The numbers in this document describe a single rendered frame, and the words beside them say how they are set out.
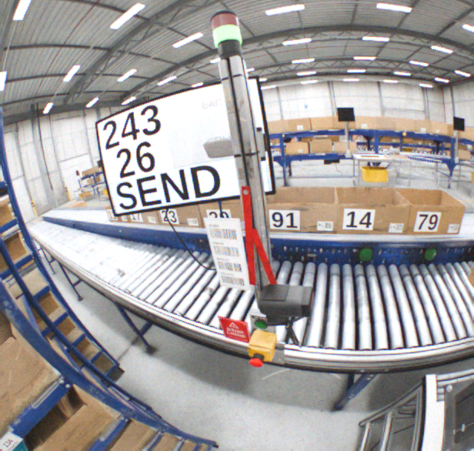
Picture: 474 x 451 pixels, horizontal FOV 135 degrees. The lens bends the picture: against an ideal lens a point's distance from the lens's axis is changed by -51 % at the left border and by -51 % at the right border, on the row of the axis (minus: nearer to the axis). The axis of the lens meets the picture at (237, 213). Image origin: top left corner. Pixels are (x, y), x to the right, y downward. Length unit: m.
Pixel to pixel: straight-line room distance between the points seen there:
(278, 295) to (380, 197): 1.04
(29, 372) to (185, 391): 1.26
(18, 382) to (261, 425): 1.23
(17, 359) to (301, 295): 0.55
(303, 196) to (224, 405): 1.45
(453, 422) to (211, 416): 1.23
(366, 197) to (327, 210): 0.39
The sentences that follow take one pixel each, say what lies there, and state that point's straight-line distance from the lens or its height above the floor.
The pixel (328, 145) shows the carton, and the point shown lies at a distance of 5.21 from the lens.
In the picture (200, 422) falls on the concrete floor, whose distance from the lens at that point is 1.48.
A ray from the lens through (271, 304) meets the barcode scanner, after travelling 0.43.
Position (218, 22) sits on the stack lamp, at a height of 1.63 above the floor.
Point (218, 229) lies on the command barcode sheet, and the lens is 0.43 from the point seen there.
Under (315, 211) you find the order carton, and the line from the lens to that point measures 1.01.
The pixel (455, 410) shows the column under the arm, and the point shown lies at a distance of 0.84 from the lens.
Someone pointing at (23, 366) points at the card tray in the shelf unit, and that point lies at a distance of 0.44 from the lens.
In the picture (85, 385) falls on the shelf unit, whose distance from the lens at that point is 0.44.
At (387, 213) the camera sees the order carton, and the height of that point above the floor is 1.00.
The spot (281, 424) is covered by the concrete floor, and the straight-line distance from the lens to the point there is 1.41.
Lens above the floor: 1.40
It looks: 21 degrees down
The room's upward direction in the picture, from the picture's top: 9 degrees counter-clockwise
